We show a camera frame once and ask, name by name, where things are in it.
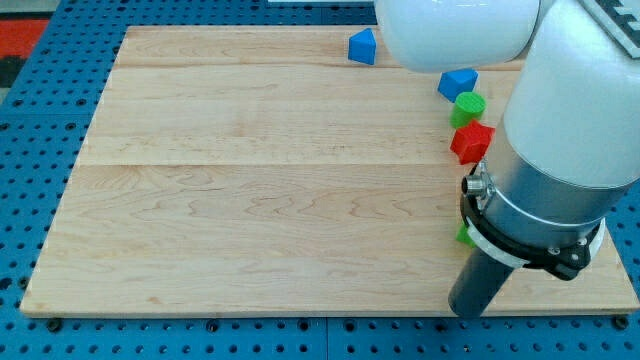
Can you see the light wooden board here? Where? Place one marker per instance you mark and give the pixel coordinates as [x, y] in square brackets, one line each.
[254, 171]

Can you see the blue triangular prism block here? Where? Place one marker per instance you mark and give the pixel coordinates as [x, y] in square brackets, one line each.
[362, 47]

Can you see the blue perforated metal base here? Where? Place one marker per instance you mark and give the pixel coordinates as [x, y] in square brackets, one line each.
[44, 116]

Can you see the green block behind arm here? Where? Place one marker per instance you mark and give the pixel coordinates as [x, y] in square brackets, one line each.
[463, 237]

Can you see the blue cube block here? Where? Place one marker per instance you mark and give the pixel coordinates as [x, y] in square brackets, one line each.
[453, 83]

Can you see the green cylinder block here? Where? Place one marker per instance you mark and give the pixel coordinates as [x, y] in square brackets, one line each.
[467, 106]

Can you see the black cylindrical end tool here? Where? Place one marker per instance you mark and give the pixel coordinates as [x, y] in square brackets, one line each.
[477, 284]

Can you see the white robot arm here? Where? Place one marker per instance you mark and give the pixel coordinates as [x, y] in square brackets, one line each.
[567, 146]

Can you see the red star block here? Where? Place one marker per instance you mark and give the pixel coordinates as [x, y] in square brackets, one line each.
[471, 142]

